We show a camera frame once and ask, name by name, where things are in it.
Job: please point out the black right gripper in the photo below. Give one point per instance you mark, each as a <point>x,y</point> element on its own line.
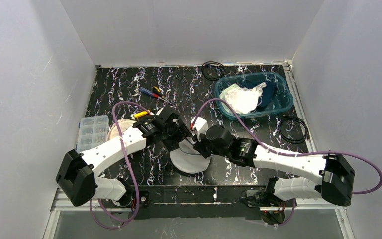
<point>203,147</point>

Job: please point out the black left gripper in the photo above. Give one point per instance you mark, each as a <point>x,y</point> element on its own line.
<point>176,131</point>

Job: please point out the white mesh bag blue trim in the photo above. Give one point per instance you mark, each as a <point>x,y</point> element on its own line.
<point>188,160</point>

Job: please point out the white bra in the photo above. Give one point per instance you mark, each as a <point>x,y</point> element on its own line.
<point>238,99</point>

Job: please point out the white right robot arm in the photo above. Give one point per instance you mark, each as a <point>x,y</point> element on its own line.
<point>329,176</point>

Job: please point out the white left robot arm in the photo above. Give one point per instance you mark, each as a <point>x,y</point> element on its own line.
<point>79,173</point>

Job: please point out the white mesh bag tan trim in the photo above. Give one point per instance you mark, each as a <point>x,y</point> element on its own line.
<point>124,124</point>

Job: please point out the dark blue bra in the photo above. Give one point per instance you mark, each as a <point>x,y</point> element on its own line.
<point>262,92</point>

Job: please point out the teal plastic bin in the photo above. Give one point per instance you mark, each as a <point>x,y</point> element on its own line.
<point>282,100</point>

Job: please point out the clear plastic screw box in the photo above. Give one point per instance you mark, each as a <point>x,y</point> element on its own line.
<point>92,132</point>

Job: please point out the yellow handled screwdriver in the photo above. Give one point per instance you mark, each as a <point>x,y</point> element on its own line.
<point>140,114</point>

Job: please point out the black orange handled screwdriver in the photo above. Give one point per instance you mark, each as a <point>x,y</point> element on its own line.
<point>158,92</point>

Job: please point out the blue handled screwdriver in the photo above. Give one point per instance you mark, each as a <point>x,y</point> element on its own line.
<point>150,93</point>

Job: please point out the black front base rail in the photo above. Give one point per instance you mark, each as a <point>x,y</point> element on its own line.
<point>209,202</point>

